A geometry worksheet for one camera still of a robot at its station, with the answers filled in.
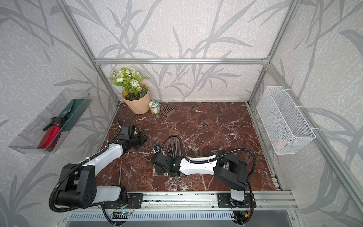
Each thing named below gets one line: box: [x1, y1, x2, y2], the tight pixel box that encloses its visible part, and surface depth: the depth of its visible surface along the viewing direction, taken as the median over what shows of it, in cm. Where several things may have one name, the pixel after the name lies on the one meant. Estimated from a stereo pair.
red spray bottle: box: [37, 116, 65, 152], surface depth 60 cm
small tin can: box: [148, 99, 161, 115], surface depth 111 cm
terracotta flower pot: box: [121, 88, 150, 115], surface depth 104 cm
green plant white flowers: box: [107, 66, 150, 101], surface depth 100 cm
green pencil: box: [119, 161, 122, 186], surface depth 84 cm
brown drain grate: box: [160, 104, 175, 117], surface depth 115 cm
